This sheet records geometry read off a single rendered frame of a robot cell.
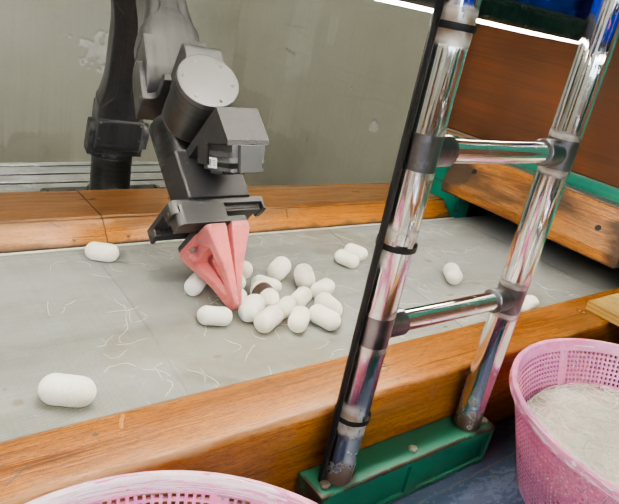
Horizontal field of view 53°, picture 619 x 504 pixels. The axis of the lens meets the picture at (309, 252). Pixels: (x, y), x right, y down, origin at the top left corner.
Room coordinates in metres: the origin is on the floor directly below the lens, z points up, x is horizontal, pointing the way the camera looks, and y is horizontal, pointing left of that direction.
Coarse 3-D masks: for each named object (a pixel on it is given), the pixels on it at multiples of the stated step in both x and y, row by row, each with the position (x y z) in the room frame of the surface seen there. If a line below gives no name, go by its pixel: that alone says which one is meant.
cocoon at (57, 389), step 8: (48, 376) 0.35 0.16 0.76; (56, 376) 0.35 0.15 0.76; (64, 376) 0.35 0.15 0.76; (72, 376) 0.35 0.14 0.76; (80, 376) 0.36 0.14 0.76; (40, 384) 0.35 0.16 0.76; (48, 384) 0.34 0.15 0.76; (56, 384) 0.34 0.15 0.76; (64, 384) 0.35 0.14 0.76; (72, 384) 0.35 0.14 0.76; (80, 384) 0.35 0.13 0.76; (88, 384) 0.35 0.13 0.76; (40, 392) 0.34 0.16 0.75; (48, 392) 0.34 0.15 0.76; (56, 392) 0.34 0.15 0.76; (64, 392) 0.34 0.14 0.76; (72, 392) 0.34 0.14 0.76; (80, 392) 0.35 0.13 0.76; (88, 392) 0.35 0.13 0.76; (96, 392) 0.36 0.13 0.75; (48, 400) 0.34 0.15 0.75; (56, 400) 0.34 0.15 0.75; (64, 400) 0.34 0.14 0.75; (72, 400) 0.34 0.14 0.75; (80, 400) 0.34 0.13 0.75; (88, 400) 0.35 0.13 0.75
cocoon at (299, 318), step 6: (300, 306) 0.53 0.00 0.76; (294, 312) 0.52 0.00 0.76; (300, 312) 0.52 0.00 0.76; (306, 312) 0.53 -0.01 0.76; (294, 318) 0.51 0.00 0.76; (300, 318) 0.51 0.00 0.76; (306, 318) 0.52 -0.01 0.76; (288, 324) 0.51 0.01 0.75; (294, 324) 0.51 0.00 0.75; (300, 324) 0.51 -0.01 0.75; (306, 324) 0.51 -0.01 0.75; (294, 330) 0.51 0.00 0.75; (300, 330) 0.51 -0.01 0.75
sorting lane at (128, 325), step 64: (0, 256) 0.55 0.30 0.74; (64, 256) 0.57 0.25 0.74; (128, 256) 0.61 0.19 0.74; (256, 256) 0.68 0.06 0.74; (320, 256) 0.72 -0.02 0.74; (448, 256) 0.81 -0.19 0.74; (0, 320) 0.44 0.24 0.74; (64, 320) 0.46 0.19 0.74; (128, 320) 0.48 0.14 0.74; (192, 320) 0.50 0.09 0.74; (0, 384) 0.36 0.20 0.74; (128, 384) 0.39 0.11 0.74; (192, 384) 0.40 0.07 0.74
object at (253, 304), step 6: (252, 294) 0.53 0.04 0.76; (258, 294) 0.54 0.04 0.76; (246, 300) 0.52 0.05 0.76; (252, 300) 0.52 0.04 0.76; (258, 300) 0.53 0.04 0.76; (264, 300) 0.54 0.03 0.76; (240, 306) 0.52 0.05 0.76; (246, 306) 0.51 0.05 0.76; (252, 306) 0.51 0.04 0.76; (258, 306) 0.52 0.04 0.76; (264, 306) 0.53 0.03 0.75; (240, 312) 0.51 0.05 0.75; (246, 312) 0.51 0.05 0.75; (252, 312) 0.51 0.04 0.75; (258, 312) 0.51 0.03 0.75; (246, 318) 0.51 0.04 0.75; (252, 318) 0.51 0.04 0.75
